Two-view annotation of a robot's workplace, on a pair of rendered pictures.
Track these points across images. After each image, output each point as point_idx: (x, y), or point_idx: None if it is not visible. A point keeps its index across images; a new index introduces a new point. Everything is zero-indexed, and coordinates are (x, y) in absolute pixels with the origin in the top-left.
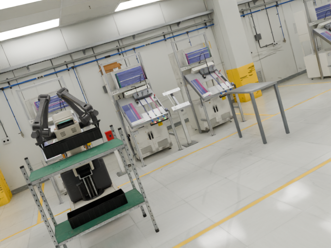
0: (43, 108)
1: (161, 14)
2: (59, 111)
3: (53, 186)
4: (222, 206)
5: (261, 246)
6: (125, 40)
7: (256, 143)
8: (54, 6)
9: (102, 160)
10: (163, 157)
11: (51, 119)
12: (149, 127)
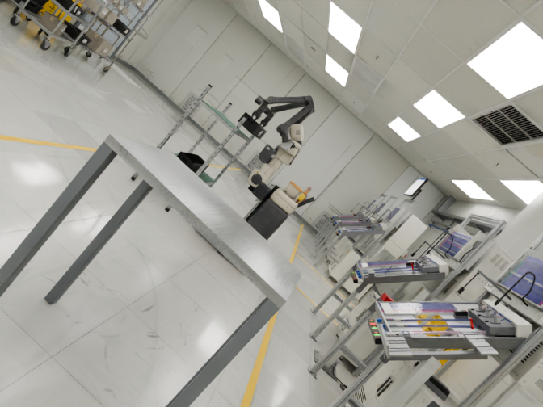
0: (292, 104)
1: None
2: (446, 258)
3: (330, 291)
4: (76, 163)
5: (17, 101)
6: None
7: (80, 317)
8: None
9: (266, 201)
10: (308, 396)
11: (431, 257)
12: (401, 372)
